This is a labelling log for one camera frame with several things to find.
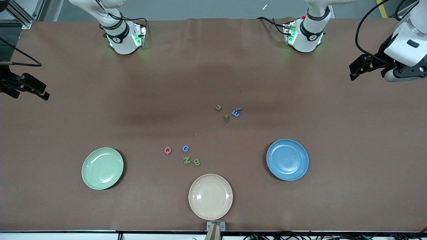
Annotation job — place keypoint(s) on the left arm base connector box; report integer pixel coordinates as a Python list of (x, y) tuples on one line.
[(287, 31)]

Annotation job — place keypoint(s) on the blue plate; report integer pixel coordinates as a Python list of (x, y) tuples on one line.
[(287, 160)]

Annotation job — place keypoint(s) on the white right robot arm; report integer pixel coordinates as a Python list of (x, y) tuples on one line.
[(121, 43)]

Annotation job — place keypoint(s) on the brown table cover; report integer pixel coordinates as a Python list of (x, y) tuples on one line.
[(213, 73)]

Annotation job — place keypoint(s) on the green plate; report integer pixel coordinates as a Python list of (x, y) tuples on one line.
[(102, 168)]

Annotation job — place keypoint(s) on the green letter N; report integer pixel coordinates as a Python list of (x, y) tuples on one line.
[(186, 160)]

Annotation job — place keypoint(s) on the grey metal bracket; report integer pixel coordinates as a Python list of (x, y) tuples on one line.
[(208, 226)]

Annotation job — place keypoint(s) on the beige plate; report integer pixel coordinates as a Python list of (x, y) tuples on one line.
[(210, 196)]

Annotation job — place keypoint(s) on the green letter B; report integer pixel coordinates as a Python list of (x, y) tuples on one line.
[(196, 162)]

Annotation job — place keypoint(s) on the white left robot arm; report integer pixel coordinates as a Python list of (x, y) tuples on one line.
[(305, 40)]

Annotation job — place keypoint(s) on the blue letter G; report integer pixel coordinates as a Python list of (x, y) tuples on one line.
[(183, 148)]

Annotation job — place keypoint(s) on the red letter Q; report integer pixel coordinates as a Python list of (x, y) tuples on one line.
[(165, 151)]

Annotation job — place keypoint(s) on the beige mounting post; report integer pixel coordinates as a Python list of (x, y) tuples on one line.
[(213, 233)]

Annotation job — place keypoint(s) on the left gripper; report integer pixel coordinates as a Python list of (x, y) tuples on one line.
[(379, 58)]

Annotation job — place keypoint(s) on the aluminium frame profile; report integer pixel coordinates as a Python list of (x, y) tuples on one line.
[(25, 20)]

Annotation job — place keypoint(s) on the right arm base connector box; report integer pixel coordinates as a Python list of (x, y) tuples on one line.
[(142, 35)]

